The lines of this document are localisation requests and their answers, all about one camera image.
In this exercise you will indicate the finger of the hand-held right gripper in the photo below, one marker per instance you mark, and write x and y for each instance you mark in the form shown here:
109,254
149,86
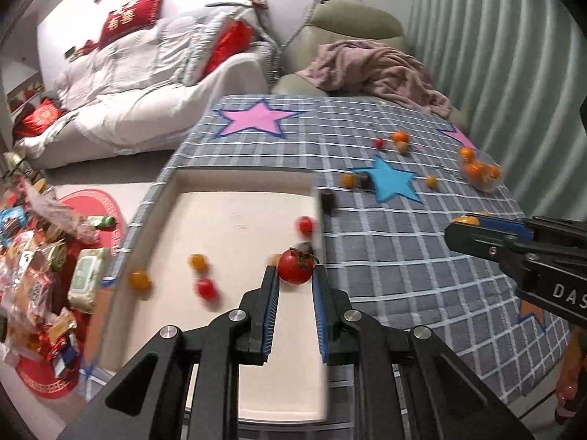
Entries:
477,240
509,228

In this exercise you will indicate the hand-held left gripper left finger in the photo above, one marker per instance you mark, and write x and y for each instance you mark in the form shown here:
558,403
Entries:
274,311

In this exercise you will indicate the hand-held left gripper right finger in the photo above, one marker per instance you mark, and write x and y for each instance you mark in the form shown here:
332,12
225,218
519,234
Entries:
321,316

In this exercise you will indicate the yellow cherry tomato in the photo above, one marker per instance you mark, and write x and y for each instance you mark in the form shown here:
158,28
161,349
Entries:
198,262
467,220

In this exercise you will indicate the red cherry tomato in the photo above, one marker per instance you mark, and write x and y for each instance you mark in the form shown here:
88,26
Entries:
293,268
379,142
205,288
306,225

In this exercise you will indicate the white tray with dark rim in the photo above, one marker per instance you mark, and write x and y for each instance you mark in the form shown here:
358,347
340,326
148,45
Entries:
229,220

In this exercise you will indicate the orange cherry tomato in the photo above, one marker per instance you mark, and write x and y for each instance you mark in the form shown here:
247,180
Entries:
139,279
431,181
348,179

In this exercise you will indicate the person's right hand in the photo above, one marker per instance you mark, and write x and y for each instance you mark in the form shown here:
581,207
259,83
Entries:
571,385

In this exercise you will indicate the clear glass bowl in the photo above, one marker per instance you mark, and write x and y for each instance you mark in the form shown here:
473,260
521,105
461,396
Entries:
484,185

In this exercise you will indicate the grey checked star tablecloth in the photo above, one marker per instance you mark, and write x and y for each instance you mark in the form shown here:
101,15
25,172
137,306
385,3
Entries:
412,261

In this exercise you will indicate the dark purple cherry tomato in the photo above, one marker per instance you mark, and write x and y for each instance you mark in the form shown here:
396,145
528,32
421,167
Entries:
328,201
365,181

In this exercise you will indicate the brown longan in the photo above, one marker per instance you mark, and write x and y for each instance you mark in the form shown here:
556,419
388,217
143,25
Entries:
402,148

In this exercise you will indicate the pale green curtain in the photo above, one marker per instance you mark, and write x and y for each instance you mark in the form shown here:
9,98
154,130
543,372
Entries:
504,55

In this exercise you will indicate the green white wet wipes pack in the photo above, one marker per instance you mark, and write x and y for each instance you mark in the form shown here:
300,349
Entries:
89,277

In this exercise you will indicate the green bottle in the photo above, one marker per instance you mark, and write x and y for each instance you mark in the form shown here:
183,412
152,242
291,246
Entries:
103,222

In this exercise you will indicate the pink blanket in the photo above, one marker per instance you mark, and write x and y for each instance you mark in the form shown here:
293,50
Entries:
380,68

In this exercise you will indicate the red round mat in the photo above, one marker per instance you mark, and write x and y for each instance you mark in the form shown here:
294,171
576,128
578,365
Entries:
98,204

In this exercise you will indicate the pile of snack packets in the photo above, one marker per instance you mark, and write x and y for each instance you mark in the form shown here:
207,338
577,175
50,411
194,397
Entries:
27,284

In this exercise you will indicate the green leather armchair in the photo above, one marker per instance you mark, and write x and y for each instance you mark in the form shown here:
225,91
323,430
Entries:
357,23

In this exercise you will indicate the white covered sofa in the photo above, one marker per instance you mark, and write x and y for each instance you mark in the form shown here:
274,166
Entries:
137,101

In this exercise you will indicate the grey striped pillow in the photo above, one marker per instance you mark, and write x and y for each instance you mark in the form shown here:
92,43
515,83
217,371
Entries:
202,55

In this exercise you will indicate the plain red cushion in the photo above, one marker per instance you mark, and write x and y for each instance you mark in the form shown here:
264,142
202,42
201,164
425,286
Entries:
229,43

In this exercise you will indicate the flexible phone stand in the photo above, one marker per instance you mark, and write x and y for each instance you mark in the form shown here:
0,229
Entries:
298,32

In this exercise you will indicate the red gold patterned cushion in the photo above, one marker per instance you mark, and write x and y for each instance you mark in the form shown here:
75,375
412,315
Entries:
41,118

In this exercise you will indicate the red printed cushion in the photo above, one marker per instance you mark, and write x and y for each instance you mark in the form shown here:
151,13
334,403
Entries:
133,13

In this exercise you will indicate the white shelf unit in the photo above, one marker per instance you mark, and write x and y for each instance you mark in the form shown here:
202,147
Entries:
20,96

